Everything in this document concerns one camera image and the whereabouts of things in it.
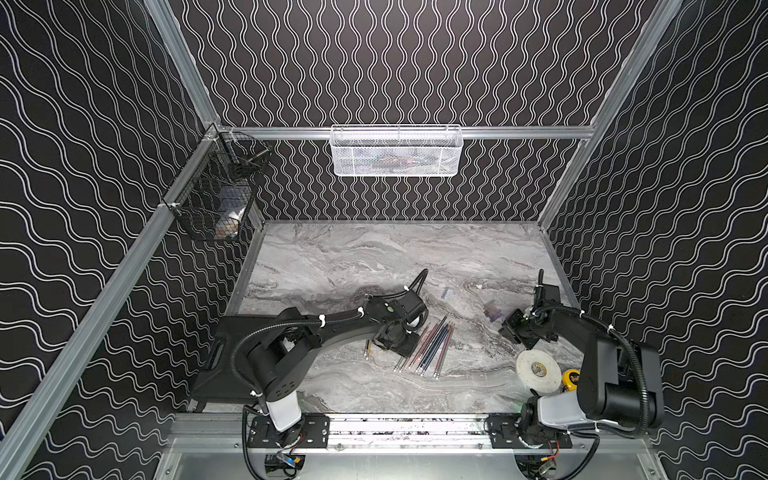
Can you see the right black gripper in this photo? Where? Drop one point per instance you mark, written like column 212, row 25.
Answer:
column 508, row 328

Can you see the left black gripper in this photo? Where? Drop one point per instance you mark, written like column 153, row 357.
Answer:
column 395, row 337

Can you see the red pencil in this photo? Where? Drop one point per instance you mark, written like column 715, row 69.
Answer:
column 423, row 348
column 443, row 354
column 424, row 338

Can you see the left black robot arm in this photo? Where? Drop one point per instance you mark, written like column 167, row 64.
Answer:
column 273, row 360

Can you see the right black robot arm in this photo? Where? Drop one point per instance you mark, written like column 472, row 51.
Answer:
column 619, row 385

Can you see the white tape roll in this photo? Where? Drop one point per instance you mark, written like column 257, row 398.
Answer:
column 539, row 371

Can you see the yellow tape measure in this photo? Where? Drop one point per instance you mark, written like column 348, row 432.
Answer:
column 570, row 380

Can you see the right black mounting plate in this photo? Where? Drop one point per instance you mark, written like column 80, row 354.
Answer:
column 514, row 431

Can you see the black mounting plate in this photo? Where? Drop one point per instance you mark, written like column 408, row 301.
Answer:
column 514, row 431
column 310, row 432

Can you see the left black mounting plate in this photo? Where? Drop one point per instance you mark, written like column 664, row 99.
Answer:
column 310, row 432

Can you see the white mesh wall basket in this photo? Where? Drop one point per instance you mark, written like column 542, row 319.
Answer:
column 396, row 150

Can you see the black wire wall basket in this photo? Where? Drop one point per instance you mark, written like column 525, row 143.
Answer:
column 215, row 204

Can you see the aluminium front rail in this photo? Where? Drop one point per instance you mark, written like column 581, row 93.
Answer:
column 357, row 434

